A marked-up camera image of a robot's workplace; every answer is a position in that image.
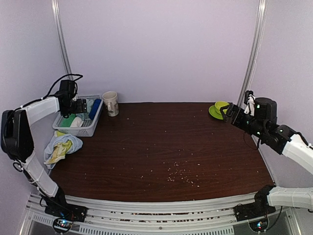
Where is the beige ceramic mug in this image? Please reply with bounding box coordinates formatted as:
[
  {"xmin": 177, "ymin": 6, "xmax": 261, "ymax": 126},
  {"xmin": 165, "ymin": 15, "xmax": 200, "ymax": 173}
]
[{"xmin": 102, "ymin": 91, "xmax": 119, "ymax": 117}]

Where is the white plastic basket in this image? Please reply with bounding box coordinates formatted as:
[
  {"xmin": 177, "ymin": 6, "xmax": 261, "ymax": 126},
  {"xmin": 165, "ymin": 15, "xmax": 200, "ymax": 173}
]
[{"xmin": 52, "ymin": 94, "xmax": 103, "ymax": 137}]

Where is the aluminium front rail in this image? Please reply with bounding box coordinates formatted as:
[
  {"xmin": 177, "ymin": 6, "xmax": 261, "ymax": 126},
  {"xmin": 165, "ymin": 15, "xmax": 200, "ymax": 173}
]
[{"xmin": 17, "ymin": 193, "xmax": 304, "ymax": 235}]

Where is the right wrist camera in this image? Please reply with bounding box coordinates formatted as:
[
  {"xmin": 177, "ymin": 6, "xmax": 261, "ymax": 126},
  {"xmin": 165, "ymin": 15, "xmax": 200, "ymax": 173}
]
[{"xmin": 244, "ymin": 91, "xmax": 255, "ymax": 116}]

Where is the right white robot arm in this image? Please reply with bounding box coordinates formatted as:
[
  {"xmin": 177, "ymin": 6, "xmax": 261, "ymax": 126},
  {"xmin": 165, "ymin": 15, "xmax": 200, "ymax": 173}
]
[{"xmin": 220, "ymin": 93, "xmax": 313, "ymax": 216}]

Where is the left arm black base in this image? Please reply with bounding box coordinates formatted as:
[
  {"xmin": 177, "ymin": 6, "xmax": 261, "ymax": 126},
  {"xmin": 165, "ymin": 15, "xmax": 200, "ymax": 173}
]
[{"xmin": 45, "ymin": 204, "xmax": 88, "ymax": 222}]

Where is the rolled white towel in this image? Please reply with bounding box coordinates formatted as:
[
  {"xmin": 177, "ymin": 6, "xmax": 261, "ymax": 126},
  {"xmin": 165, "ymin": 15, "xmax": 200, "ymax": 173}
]
[{"xmin": 70, "ymin": 117, "xmax": 84, "ymax": 128}]

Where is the rolled green towel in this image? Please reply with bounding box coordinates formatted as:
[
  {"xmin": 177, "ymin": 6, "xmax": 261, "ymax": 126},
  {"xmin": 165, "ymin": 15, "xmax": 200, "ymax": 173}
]
[{"xmin": 60, "ymin": 115, "xmax": 76, "ymax": 127}]

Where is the green saucer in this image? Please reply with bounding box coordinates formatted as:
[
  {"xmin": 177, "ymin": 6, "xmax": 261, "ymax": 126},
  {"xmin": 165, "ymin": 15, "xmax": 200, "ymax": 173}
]
[{"xmin": 208, "ymin": 105, "xmax": 223, "ymax": 120}]

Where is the yellow green patterned towel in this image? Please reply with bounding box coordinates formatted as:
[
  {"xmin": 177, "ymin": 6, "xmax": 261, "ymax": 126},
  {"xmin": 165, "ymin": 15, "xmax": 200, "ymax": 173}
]
[{"xmin": 44, "ymin": 130, "xmax": 74, "ymax": 165}]

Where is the aluminium frame post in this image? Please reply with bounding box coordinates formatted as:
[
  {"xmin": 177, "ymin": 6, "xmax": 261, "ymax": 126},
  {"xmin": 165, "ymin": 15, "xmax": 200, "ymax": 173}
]
[
  {"xmin": 51, "ymin": 0, "xmax": 72, "ymax": 74},
  {"xmin": 237, "ymin": 0, "xmax": 268, "ymax": 107}
]

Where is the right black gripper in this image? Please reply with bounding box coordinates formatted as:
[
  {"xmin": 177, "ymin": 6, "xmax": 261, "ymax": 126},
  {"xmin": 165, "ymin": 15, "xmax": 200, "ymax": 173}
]
[{"xmin": 220, "ymin": 103, "xmax": 267, "ymax": 140}]

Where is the rolled pale teal towel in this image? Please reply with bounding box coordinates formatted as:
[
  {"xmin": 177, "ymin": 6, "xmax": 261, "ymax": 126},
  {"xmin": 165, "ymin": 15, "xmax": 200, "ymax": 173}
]
[{"xmin": 87, "ymin": 99, "xmax": 94, "ymax": 114}]

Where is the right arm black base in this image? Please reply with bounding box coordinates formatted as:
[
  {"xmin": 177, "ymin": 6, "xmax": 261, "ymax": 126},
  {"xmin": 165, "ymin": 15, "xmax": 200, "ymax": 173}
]
[{"xmin": 233, "ymin": 203, "xmax": 276, "ymax": 222}]

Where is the rolled dark blue towel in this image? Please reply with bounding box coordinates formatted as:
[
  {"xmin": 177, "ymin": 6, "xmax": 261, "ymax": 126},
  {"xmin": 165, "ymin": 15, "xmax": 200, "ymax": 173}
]
[{"xmin": 89, "ymin": 99, "xmax": 102, "ymax": 120}]

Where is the green cup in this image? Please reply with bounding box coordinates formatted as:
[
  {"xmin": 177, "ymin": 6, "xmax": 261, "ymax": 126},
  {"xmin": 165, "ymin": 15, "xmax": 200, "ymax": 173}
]
[{"xmin": 214, "ymin": 101, "xmax": 229, "ymax": 115}]

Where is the left aluminium frame post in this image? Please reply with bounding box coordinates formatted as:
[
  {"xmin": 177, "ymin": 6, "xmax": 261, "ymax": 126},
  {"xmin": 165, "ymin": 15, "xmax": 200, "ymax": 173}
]
[{"xmin": 51, "ymin": 0, "xmax": 72, "ymax": 74}]

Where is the right aluminium frame post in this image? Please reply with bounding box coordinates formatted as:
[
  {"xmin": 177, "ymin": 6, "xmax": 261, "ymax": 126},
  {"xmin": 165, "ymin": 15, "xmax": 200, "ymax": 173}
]
[{"xmin": 237, "ymin": 0, "xmax": 268, "ymax": 107}]

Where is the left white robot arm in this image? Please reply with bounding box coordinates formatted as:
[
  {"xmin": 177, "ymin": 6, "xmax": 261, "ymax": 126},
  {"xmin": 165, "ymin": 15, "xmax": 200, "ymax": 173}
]
[{"xmin": 0, "ymin": 92, "xmax": 87, "ymax": 217}]

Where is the light blue towel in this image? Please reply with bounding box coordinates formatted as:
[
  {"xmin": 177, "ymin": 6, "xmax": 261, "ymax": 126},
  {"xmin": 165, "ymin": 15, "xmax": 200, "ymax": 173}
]
[{"xmin": 44, "ymin": 133, "xmax": 84, "ymax": 170}]

